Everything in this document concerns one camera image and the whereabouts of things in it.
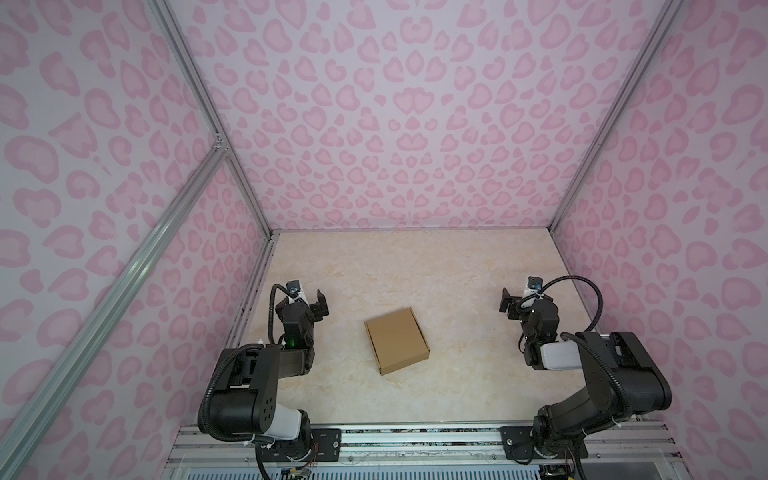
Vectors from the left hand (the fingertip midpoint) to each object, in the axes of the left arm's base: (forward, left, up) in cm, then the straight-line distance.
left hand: (304, 290), depth 90 cm
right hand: (0, -67, -1) cm, 67 cm away
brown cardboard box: (-14, -28, -6) cm, 32 cm away
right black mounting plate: (-40, -56, -10) cm, 70 cm away
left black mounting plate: (-39, -9, -10) cm, 41 cm away
